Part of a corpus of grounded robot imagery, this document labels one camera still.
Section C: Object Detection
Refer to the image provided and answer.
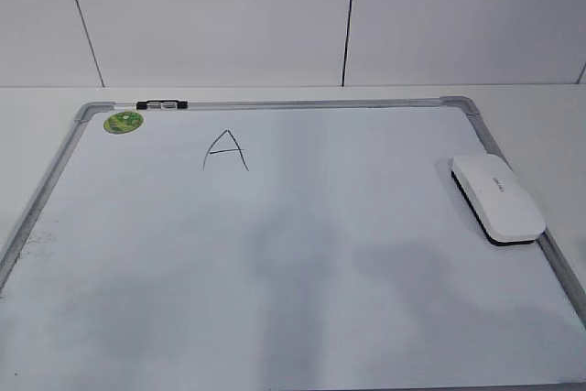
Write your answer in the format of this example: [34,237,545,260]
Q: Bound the white eraser with black felt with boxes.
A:
[451,153,547,245]

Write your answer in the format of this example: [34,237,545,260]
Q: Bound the round green magnet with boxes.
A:
[103,111,144,135]

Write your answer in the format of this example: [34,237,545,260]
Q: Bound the white board with grey frame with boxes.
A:
[1,97,585,390]

